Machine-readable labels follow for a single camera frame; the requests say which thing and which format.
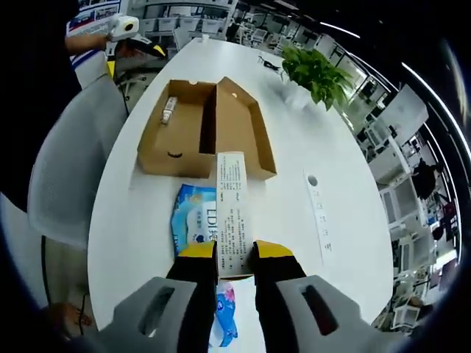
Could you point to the table power socket strip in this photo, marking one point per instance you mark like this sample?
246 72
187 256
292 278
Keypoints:
324 228

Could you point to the rows of white office desks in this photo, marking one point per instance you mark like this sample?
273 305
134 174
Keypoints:
399 162

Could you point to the white printed carton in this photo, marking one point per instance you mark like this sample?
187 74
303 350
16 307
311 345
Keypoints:
233 206

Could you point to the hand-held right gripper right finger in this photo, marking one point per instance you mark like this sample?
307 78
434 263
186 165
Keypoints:
283 301

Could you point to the green plant in white pot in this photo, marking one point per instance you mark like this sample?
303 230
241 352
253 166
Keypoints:
316 73

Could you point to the blue soft tissue pack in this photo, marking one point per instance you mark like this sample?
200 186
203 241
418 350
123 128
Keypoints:
225 312

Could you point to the white grey office chair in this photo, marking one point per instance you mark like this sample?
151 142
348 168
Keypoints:
73 158

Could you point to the blue framed display board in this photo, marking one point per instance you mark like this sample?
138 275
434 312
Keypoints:
95 14

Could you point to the person's dark clothing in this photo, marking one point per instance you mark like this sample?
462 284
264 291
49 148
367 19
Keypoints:
33 92

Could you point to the small white bottle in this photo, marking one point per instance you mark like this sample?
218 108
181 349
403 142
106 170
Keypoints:
168 110

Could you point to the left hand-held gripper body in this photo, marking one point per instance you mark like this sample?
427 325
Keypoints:
121 27

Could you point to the blue soft wet wipes pack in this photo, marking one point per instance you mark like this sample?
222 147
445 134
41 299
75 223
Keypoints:
187 220

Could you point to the cardboard shoe box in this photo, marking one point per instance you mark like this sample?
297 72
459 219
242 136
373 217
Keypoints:
235 128

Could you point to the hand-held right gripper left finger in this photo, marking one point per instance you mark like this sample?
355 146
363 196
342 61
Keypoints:
184 301

